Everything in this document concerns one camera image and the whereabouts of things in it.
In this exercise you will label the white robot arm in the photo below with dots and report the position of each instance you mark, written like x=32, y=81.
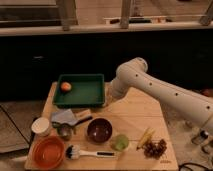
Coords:
x=195, y=107

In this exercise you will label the purple bowl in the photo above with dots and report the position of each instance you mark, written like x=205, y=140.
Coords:
x=99, y=131

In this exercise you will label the orange bowl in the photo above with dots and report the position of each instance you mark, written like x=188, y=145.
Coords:
x=48, y=152

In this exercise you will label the green plastic tray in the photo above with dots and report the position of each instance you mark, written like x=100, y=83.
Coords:
x=87, y=90

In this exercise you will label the orange fruit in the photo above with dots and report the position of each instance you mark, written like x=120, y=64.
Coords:
x=65, y=87

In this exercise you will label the wooden table board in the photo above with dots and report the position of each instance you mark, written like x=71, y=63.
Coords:
x=130, y=116

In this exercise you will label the grey blue cloth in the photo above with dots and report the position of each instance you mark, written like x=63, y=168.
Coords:
x=64, y=116

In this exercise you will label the metal measuring cup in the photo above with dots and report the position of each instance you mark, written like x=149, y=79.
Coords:
x=65, y=130

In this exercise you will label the yellow banana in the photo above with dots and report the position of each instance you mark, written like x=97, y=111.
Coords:
x=146, y=136

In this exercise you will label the white dish brush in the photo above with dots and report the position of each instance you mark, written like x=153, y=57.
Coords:
x=74, y=152

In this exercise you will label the white cup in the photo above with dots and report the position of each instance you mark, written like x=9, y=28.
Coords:
x=41, y=126

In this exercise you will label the bunch of dark grapes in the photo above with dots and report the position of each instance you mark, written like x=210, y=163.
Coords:
x=155, y=150

